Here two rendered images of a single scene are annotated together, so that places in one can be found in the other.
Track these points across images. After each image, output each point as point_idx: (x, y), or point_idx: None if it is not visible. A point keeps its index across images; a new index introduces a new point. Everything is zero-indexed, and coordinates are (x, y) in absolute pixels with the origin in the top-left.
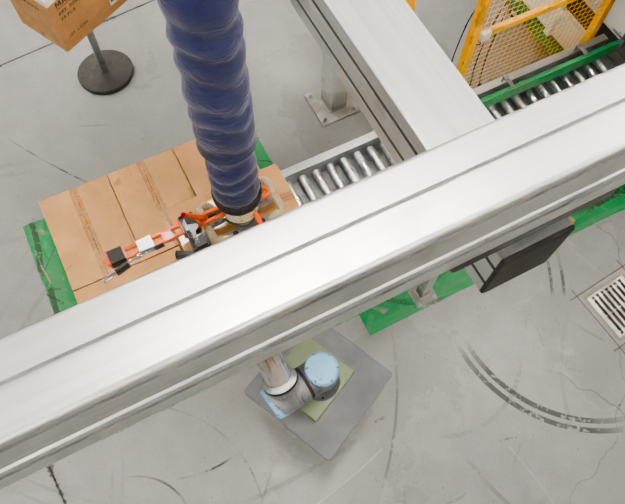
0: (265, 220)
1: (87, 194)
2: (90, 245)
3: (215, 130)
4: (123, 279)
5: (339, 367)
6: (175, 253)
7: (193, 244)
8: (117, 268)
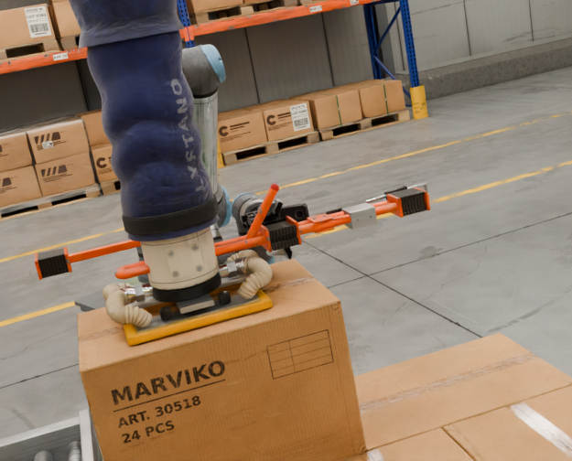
0: (149, 297)
1: None
2: (571, 437)
3: None
4: (480, 402)
5: (134, 282)
6: (306, 205)
7: None
8: (401, 187)
